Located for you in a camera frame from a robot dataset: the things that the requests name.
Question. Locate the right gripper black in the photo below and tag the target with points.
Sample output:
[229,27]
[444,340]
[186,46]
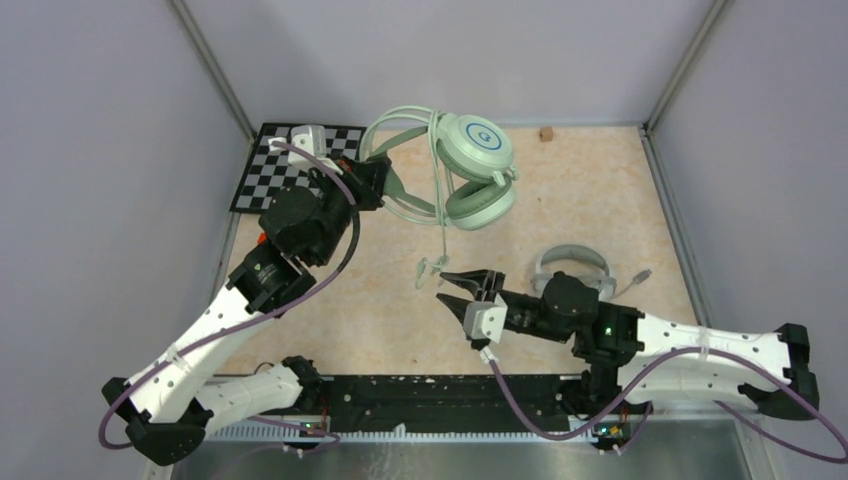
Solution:
[481,281]

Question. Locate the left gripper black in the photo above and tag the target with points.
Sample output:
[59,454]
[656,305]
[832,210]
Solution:
[366,178]

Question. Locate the mint green headphones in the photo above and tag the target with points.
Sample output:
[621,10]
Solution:
[474,170]

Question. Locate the white gaming headphones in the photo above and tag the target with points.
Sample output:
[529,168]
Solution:
[590,266]

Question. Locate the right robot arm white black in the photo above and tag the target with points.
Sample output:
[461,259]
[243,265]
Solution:
[640,356]

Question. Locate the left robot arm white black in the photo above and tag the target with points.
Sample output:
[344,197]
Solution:
[172,406]

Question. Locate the black white checkerboard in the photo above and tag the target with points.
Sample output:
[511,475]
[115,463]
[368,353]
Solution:
[267,171]

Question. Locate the small wooden cube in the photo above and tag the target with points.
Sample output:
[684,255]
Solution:
[546,134]

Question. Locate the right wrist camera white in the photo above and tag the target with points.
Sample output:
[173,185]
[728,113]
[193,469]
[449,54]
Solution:
[483,322]

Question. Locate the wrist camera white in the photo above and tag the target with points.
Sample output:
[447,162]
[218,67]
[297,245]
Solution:
[483,322]
[305,150]

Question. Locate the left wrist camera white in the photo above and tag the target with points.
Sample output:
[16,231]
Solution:
[305,150]

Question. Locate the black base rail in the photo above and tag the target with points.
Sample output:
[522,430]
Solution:
[461,404]

